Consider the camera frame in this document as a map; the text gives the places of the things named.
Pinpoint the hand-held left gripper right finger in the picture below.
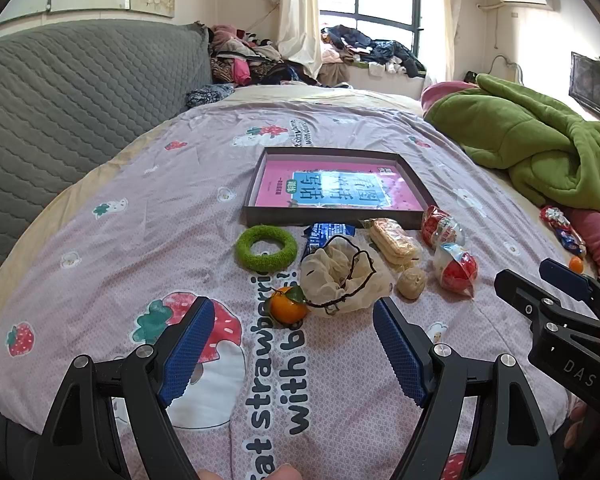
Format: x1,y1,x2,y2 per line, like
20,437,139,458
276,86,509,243
372,297,556,480

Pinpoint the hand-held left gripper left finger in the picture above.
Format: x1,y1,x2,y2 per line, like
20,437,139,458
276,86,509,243
40,296,216,480

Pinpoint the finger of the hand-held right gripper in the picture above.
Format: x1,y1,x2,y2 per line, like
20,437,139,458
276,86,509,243
539,258,600,318
494,269,600,331

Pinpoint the red-white snack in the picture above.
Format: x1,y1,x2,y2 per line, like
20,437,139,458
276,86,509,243
432,242,479,298
420,205,466,251

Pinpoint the round beige pastry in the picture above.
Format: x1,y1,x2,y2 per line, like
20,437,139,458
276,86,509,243
396,266,427,301

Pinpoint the beige mesh drawstring bag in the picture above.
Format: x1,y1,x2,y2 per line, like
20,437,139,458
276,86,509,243
300,235,393,317

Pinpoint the orange mandarin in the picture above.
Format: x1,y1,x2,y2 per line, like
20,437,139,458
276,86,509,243
270,284,312,325

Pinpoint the green fuzzy ring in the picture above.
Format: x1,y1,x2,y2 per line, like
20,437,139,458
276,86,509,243
235,225,298,272

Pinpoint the rice cracker packet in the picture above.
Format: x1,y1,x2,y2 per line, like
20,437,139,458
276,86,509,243
362,217,423,268

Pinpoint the dark shallow cardboard box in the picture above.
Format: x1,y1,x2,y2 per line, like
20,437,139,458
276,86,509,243
242,147,428,228

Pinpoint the person's right hand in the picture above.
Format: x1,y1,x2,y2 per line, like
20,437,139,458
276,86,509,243
564,400,600,461

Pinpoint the person's left hand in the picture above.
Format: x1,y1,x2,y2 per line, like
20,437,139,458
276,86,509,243
197,465,302,480

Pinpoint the shiny candy packet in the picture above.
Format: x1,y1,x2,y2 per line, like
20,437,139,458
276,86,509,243
539,205,587,259

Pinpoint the pink strawberry printed bedsheet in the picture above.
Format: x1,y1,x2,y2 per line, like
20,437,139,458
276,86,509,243
0,107,591,480

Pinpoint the blue snack packet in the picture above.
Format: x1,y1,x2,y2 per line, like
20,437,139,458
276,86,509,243
302,222,356,257

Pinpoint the green fleece blanket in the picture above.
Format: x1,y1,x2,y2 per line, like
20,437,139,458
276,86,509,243
424,74,600,216

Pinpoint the pink and blue book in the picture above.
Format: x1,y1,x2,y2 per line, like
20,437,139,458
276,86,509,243
254,155,421,211

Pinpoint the black television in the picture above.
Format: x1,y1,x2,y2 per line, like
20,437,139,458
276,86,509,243
569,51,600,128

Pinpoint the dark patterned cloth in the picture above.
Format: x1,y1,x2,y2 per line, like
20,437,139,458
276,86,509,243
186,83,236,109

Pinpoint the grey quilted headboard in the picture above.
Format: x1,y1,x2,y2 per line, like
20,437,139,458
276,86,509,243
0,20,213,301

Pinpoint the cream curtain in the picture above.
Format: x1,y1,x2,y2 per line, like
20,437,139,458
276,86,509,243
279,0,323,67
420,0,456,86

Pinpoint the pile of dark clothes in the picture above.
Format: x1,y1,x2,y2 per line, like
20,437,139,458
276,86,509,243
321,25,428,79

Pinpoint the pile of colourful clothes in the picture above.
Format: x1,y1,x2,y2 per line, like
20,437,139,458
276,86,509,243
207,24,322,87

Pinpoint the white cable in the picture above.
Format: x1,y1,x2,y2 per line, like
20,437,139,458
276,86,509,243
489,54,524,84

